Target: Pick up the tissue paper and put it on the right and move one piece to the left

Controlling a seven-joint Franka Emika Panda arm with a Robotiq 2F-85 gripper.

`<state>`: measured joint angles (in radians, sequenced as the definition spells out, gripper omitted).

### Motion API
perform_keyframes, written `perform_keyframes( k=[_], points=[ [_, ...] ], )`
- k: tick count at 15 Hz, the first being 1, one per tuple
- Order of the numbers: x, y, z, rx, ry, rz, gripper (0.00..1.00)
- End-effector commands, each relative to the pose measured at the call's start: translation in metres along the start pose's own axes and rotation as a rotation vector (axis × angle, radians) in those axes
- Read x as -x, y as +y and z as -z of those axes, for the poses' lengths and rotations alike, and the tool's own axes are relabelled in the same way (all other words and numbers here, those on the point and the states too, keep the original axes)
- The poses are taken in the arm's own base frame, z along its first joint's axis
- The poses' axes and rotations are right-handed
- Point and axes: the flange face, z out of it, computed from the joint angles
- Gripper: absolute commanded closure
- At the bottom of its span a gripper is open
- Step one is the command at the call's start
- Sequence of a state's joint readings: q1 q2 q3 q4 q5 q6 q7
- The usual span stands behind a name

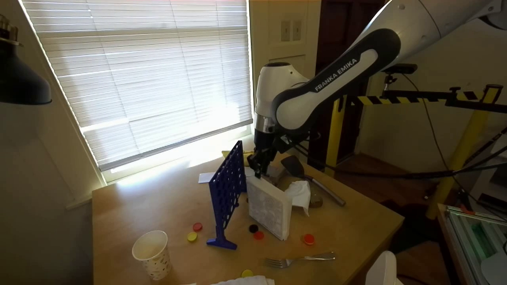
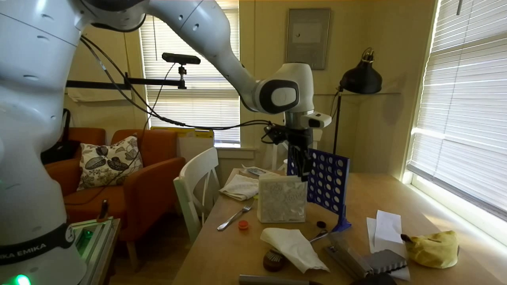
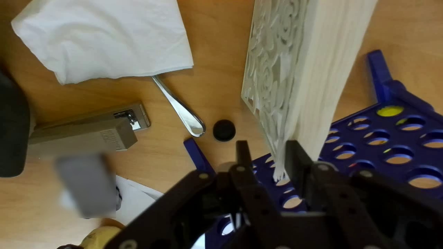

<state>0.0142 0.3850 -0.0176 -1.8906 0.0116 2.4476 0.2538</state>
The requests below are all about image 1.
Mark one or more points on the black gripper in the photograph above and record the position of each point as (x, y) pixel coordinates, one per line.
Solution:
(263, 147)

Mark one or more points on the white cardboard box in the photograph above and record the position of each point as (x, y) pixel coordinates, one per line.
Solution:
(270, 207)

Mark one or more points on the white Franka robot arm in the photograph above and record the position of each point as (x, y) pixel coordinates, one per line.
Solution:
(327, 79)

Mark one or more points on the white crumpled cloth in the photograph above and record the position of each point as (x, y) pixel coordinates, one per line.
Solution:
(294, 166)

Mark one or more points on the blue connect four grid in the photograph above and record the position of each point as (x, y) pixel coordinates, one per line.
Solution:
(227, 190)

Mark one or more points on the crumpled white napkin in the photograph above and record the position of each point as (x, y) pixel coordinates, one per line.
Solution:
(300, 193)

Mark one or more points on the white paper sheet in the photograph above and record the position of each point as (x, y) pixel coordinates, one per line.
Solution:
(206, 177)

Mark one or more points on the black game disc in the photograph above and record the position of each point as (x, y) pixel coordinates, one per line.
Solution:
(254, 228)

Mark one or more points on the red game disc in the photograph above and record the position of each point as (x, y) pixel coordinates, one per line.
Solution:
(259, 234)
(197, 226)

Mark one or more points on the orange bottle cap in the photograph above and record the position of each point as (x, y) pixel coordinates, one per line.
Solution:
(309, 239)

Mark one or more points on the yellow game disc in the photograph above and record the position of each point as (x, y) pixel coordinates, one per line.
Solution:
(192, 236)
(246, 272)

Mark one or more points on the folded white cloth stack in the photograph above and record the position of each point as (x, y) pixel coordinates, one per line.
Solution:
(243, 280)

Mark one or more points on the patterned paper cup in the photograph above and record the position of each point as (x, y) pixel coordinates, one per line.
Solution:
(153, 255)

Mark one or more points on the wide window blinds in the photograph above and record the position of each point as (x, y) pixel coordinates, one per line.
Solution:
(148, 79)

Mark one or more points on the white bottle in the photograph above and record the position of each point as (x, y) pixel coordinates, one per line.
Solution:
(382, 269)

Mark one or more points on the dark wooden door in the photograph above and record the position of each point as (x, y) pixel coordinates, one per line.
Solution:
(338, 25)

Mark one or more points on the yellow stand pole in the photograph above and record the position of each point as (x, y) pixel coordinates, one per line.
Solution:
(465, 152)

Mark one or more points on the white green equipment box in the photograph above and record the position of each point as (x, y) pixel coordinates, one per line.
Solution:
(476, 242)

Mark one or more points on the yellow upright post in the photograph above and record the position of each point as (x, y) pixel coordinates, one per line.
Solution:
(333, 136)

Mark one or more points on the wall switch plate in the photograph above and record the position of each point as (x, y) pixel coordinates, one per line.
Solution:
(286, 30)
(298, 30)

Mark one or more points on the black mounted camera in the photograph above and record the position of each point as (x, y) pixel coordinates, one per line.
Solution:
(401, 68)

